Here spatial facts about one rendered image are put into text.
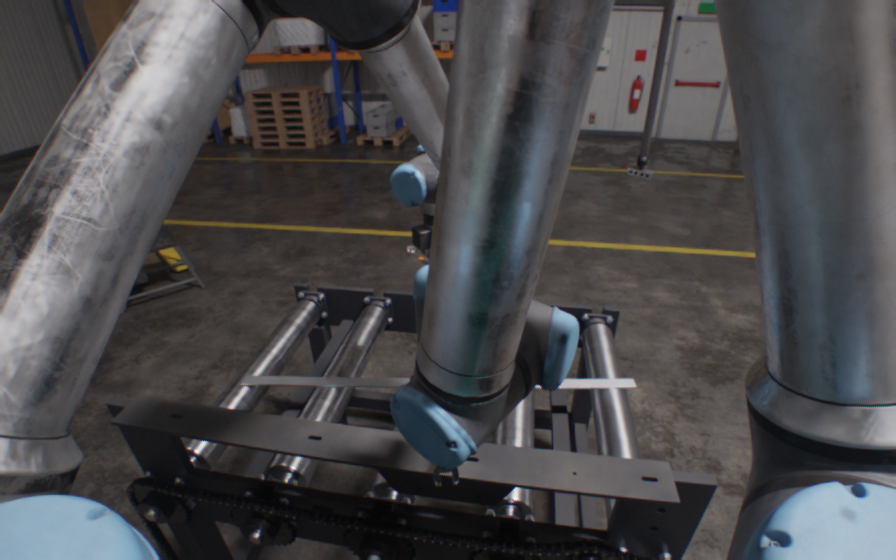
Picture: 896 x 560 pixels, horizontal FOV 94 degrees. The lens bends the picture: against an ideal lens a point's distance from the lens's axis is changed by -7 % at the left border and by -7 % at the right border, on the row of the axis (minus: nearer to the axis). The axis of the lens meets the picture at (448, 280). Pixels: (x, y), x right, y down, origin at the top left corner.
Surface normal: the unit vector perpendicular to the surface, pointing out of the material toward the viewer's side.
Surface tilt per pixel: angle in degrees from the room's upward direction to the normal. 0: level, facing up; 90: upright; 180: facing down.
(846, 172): 87
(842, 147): 87
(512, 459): 0
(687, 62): 90
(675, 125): 90
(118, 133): 61
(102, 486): 0
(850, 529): 5
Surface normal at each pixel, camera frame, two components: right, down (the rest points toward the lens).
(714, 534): -0.01, -0.87
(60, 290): 0.76, 0.02
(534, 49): -0.07, 0.57
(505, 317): 0.36, 0.58
